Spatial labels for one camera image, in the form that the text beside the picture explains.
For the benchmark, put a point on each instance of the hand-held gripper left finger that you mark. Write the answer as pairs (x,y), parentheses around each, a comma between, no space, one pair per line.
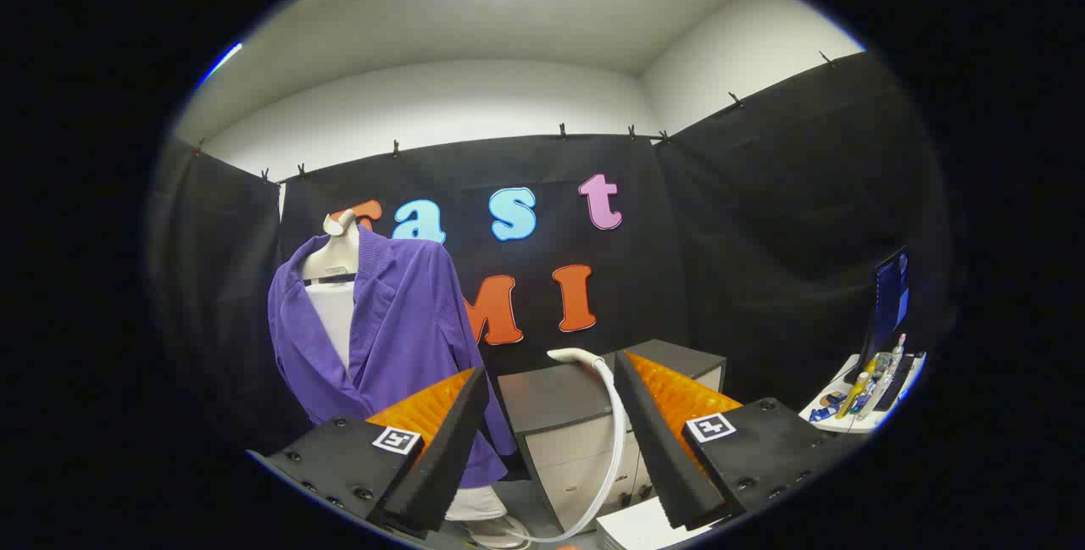
(449,457)

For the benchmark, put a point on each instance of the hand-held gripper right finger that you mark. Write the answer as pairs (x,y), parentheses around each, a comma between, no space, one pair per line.
(657,448)

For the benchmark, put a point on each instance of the white garment steamer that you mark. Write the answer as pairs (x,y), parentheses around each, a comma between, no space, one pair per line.
(616,440)

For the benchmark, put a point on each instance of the white garment hanger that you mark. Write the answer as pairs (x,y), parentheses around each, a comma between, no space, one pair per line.
(332,260)

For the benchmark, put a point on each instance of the white paper stack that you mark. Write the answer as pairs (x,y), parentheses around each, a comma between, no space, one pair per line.
(636,529)

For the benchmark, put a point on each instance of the grey topped white cabinet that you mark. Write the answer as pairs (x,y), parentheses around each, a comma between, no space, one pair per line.
(559,431)

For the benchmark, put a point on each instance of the white ironing form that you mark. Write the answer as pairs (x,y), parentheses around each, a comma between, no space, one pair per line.
(335,321)

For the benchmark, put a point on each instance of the yellow bottle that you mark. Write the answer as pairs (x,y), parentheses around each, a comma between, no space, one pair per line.
(854,393)

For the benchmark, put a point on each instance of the black keyboard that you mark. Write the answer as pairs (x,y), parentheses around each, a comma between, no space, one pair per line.
(897,382)

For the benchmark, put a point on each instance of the computer monitor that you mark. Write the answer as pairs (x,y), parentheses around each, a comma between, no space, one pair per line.
(888,304)

